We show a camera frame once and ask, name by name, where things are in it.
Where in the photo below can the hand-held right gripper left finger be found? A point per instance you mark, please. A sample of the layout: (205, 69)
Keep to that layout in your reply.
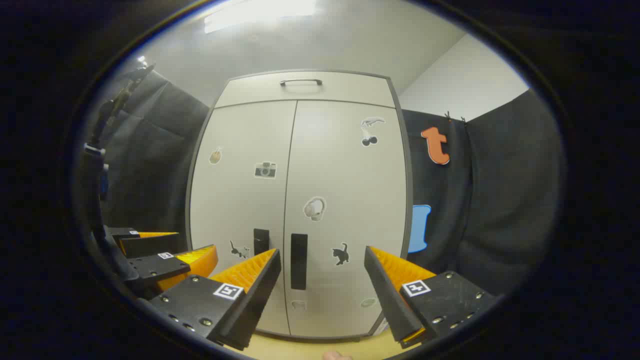
(257, 295)

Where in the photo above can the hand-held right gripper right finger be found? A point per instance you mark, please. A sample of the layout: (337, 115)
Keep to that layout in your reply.
(387, 295)

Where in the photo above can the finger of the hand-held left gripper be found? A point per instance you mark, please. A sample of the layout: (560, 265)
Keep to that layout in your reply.
(155, 267)
(150, 245)

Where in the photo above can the white cabinet door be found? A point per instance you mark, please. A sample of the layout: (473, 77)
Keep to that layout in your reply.
(240, 200)
(350, 175)

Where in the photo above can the grey double-door shoe cabinet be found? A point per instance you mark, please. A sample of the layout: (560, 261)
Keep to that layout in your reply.
(409, 190)

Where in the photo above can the white cabinet drawer front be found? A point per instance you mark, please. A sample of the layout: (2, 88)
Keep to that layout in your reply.
(250, 92)

